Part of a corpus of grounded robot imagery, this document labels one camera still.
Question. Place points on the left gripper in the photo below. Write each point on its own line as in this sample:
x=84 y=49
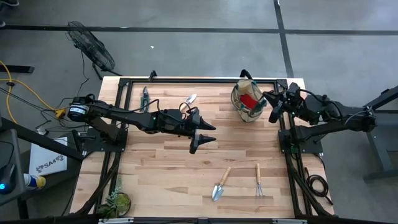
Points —
x=169 y=123

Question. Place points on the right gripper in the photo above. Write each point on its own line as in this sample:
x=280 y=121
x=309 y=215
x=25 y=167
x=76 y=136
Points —
x=295 y=105

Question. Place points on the red garden glove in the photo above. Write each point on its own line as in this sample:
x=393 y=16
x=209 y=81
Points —
x=248 y=101

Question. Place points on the beige green-trimmed gardening bag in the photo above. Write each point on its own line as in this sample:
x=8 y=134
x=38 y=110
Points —
x=245 y=116

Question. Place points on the dark green pruning shears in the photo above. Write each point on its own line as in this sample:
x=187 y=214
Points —
x=145 y=92

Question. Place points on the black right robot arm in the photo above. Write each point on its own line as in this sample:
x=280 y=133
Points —
x=342 y=115

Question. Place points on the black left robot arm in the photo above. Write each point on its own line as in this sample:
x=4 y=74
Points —
x=124 y=116

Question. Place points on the black metal stand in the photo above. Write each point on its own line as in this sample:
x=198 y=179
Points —
x=373 y=149

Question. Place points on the green succulent plant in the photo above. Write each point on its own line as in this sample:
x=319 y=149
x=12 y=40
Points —
x=116 y=203

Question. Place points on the black floor fan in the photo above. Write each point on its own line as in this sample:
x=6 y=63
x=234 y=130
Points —
x=91 y=46

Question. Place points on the white printed box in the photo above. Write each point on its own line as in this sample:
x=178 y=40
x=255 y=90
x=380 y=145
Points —
x=46 y=161

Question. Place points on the black side desk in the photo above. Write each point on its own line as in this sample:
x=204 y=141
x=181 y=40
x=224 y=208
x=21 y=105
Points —
x=40 y=140

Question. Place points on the yellow and blue can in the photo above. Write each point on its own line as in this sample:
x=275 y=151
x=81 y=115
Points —
x=35 y=182

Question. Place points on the black bar on floor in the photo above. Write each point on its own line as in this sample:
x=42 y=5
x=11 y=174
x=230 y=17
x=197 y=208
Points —
x=18 y=69

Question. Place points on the black computer mouse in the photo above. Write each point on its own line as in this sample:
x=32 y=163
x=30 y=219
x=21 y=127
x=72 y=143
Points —
x=7 y=179

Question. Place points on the person's shoe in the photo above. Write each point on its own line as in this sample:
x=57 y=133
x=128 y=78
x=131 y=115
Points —
x=2 y=23
x=9 y=2

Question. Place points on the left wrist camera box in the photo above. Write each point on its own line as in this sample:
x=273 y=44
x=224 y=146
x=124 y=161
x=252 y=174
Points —
x=193 y=114

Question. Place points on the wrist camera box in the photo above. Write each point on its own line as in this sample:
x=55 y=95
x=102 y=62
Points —
x=193 y=114
x=293 y=91

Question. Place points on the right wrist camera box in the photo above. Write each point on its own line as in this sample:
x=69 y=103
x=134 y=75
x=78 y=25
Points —
x=293 y=91

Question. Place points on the black aluminium table frame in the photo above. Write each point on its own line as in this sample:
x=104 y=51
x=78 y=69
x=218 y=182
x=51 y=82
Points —
x=202 y=81

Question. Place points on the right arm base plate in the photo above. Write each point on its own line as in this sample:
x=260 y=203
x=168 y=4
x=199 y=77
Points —
x=311 y=149

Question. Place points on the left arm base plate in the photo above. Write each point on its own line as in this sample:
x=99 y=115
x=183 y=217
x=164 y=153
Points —
x=93 y=146

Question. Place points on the silver metal bracket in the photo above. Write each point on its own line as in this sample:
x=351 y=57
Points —
x=116 y=221
x=289 y=221

